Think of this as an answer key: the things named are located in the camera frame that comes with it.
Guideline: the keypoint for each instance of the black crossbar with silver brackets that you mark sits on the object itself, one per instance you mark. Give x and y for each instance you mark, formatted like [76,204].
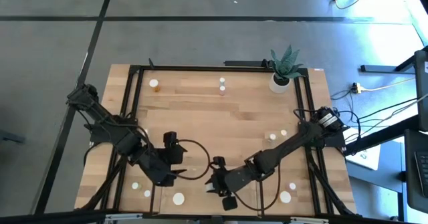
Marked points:
[50,219]

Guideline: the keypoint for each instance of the clear acrylic shelf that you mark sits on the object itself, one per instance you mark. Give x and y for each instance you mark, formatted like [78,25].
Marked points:
[197,204]

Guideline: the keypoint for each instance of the white paper sheet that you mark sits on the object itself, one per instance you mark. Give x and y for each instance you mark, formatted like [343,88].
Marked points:
[364,157]

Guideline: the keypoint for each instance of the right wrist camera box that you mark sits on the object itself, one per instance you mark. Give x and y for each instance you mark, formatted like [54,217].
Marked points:
[230,203]

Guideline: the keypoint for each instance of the small pill bottle white cap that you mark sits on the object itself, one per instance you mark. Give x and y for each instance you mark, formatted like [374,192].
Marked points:
[145,130]
[209,187]
[283,132]
[147,193]
[292,186]
[272,137]

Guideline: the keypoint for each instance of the grey side table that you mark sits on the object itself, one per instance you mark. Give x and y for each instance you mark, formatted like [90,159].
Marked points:
[378,180]

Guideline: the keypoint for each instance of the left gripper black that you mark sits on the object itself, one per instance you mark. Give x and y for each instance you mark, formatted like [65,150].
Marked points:
[165,164]

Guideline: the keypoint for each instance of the black aluminium table frame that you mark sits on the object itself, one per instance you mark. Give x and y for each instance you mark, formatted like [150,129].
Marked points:
[200,68]

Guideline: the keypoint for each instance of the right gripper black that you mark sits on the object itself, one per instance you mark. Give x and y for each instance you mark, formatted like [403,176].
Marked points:
[227,182]

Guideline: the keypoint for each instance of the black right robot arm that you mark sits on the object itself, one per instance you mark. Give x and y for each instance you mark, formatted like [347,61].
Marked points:
[284,147]

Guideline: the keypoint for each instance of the black diagonal desk beam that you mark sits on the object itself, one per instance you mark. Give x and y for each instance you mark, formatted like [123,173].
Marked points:
[381,135]

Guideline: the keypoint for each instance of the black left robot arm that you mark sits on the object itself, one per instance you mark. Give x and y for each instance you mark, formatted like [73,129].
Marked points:
[100,113]

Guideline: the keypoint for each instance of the small black bracket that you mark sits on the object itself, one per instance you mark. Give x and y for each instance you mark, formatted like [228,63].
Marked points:
[151,63]

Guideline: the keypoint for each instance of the small yellow-green pill bottle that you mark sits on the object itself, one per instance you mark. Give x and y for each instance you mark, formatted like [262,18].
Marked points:
[135,185]

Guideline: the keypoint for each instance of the large pill bottle white cap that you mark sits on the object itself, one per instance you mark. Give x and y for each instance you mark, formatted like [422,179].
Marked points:
[285,197]
[178,199]

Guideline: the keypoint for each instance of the green plant in white pot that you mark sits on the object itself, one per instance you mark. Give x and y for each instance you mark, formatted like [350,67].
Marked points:
[284,67]

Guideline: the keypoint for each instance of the black desk foot bar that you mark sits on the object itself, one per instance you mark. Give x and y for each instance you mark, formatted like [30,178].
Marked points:
[384,68]

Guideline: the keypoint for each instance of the large orange pill bottle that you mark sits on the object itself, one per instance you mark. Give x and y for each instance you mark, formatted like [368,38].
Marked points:
[154,83]

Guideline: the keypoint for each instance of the black laptop keyboard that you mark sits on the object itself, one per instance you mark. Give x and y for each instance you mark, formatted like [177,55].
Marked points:
[417,170]

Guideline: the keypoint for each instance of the dark grey floor object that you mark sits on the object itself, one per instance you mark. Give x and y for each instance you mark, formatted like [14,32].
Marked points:
[10,137]

